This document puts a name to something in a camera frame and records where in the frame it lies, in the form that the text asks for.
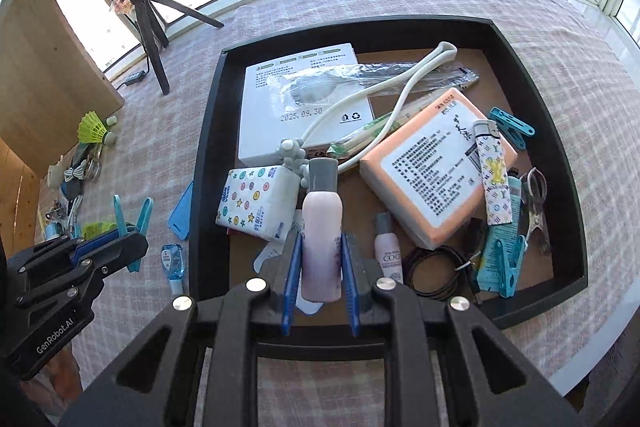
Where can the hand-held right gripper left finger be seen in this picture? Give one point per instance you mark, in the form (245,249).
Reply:
(292,277)

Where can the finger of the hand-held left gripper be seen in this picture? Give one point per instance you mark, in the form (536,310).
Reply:
(102,239)
(125,252)

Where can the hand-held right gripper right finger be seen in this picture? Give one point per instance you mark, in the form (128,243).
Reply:
(350,277)

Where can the teal clothespin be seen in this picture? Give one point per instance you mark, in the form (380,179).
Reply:
(510,267)
(118,212)
(512,127)

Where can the small pink bottle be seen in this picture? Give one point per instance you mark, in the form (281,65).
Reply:
(389,252)

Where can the pink bottle grey cap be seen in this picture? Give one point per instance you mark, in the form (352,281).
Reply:
(322,227)

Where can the dotted white tissue pack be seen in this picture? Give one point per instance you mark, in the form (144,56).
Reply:
(255,202)

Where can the black rectangular tray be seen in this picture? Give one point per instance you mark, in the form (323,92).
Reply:
(210,157)

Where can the orange tissue pack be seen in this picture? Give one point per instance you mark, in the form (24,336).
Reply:
(430,177)

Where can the white cardboard box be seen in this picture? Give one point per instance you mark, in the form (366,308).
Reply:
(270,132)

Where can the blue hand cream tube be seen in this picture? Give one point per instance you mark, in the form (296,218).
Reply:
(500,242)

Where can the chopsticks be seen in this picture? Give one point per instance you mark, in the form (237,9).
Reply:
(400,117)

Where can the patterned lighter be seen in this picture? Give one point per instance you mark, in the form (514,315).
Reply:
(492,172)

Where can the plastic spoon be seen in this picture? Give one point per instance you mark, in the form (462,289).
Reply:
(325,82)

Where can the metal spring clip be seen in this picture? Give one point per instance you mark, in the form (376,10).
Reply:
(536,212)

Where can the yellow-green shuttlecock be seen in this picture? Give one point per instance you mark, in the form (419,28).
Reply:
(95,129)
(100,229)

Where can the white flat sachet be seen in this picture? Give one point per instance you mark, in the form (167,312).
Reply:
(265,257)

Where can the small blue dropper bottle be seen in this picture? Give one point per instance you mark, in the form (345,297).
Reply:
(172,264)

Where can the blue plastic card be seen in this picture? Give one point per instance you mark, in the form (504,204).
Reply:
(181,212)

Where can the metal measuring spoons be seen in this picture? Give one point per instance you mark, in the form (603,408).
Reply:
(92,164)

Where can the black power adapter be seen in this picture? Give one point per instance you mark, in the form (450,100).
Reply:
(136,77)

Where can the wooden board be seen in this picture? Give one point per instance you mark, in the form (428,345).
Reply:
(50,82)

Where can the black tripod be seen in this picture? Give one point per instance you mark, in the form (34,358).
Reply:
(150,32)

